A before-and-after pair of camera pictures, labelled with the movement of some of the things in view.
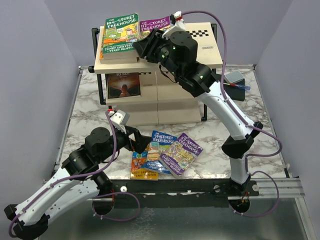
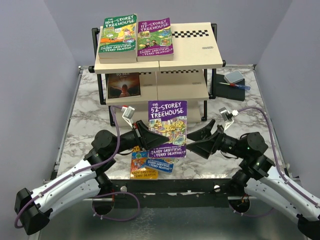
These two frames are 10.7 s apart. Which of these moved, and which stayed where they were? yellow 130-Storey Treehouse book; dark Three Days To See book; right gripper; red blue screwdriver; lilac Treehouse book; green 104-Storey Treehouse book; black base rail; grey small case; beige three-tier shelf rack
Moved: lilac Treehouse book; right gripper; green 104-Storey Treehouse book
Stayed: grey small case; dark Three Days To See book; yellow 130-Storey Treehouse book; black base rail; beige three-tier shelf rack; red blue screwdriver
